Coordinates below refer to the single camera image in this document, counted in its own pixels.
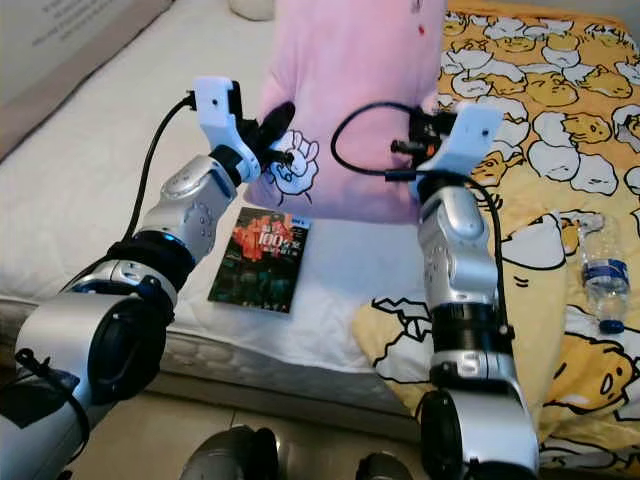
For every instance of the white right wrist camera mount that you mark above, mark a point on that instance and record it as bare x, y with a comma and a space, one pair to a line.
470, 135

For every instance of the pink cartoon pillow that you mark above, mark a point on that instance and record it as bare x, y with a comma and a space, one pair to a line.
350, 70

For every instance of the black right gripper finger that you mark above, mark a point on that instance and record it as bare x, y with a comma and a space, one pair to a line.
416, 123

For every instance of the grey robot left leg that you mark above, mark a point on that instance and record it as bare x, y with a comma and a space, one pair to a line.
230, 455

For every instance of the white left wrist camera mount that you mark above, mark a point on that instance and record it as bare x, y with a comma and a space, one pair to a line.
215, 105

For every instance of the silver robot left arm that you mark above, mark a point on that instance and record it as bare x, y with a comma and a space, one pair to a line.
120, 340

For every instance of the yellow cartoon egg blanket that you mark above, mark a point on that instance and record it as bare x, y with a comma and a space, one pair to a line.
560, 90

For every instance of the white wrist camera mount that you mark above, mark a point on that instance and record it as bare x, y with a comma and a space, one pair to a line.
215, 105
470, 135

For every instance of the grey robot leg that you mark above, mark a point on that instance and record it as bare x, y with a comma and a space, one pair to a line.
380, 468
230, 455

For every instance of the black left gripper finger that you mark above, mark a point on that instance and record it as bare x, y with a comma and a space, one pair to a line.
275, 127

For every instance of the beige bed base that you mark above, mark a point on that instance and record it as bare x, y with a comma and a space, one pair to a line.
260, 385

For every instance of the beige padded bed board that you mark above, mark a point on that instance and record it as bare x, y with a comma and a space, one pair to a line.
60, 40

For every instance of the dark book with red cover art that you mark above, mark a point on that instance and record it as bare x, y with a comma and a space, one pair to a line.
260, 265

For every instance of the white quilted mattress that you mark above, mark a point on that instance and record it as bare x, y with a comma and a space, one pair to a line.
100, 200

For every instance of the grey robot right leg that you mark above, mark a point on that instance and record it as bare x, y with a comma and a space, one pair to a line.
380, 468

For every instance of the clear plastic water bottle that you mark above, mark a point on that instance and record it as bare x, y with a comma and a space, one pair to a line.
603, 280

